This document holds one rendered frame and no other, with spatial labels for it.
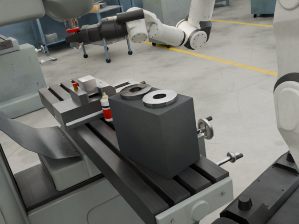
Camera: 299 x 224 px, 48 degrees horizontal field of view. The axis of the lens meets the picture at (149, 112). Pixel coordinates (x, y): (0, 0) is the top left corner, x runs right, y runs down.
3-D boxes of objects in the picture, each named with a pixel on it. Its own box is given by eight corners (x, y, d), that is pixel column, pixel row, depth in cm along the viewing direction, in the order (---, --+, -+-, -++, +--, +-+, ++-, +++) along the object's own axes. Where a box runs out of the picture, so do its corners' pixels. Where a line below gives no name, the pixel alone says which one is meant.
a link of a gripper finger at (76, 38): (64, 35, 120) (81, 32, 120) (66, 44, 121) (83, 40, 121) (63, 36, 118) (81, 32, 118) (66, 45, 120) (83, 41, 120)
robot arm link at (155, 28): (122, 15, 125) (150, 24, 133) (125, 34, 122) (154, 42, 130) (131, 4, 121) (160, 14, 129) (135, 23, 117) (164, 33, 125)
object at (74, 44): (84, 42, 126) (81, 29, 123) (81, 46, 121) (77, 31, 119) (72, 44, 126) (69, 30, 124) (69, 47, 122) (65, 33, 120)
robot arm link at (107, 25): (81, 19, 126) (112, 13, 126) (88, 44, 130) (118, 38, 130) (78, 25, 115) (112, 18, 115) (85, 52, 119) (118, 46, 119)
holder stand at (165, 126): (149, 136, 108) (139, 78, 100) (200, 158, 92) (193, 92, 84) (119, 153, 102) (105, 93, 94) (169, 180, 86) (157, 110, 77)
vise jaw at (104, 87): (103, 85, 140) (102, 76, 139) (116, 92, 130) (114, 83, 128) (90, 90, 138) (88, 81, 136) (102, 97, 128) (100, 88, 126)
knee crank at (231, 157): (237, 154, 170) (237, 144, 167) (246, 159, 165) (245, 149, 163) (204, 172, 161) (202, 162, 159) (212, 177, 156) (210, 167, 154)
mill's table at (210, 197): (81, 88, 188) (78, 75, 185) (237, 200, 87) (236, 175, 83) (41, 102, 179) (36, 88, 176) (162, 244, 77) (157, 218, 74)
